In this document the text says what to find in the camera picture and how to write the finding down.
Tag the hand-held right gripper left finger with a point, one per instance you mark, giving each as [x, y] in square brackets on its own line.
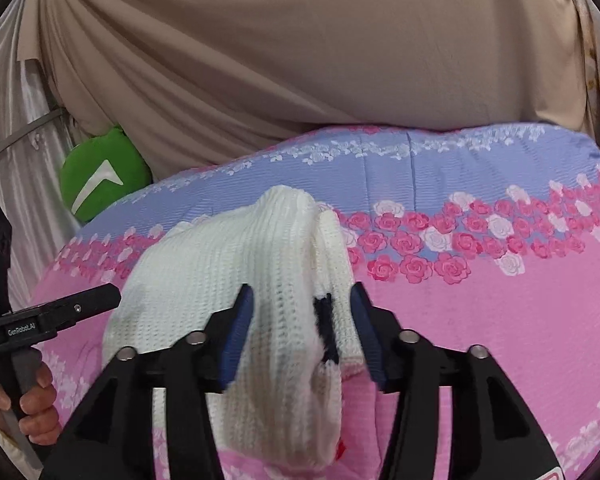
[237, 335]

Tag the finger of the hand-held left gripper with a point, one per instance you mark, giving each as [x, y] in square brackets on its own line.
[85, 302]

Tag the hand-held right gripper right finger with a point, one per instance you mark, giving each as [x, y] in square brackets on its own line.
[367, 340]

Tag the white knit sweater black red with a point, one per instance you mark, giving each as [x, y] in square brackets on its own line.
[205, 270]

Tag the person's left hand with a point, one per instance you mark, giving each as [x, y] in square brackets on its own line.
[40, 422]

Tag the white satin curtain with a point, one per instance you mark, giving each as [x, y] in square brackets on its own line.
[20, 170]

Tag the pink blue floral bedsheet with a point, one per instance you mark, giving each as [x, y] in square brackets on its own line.
[480, 310]

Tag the green plush pillow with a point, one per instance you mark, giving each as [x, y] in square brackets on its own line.
[130, 165]

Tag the beige draped cloth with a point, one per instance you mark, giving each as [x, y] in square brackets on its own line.
[280, 60]

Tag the pale floral curtain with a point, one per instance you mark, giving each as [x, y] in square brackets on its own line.
[597, 85]

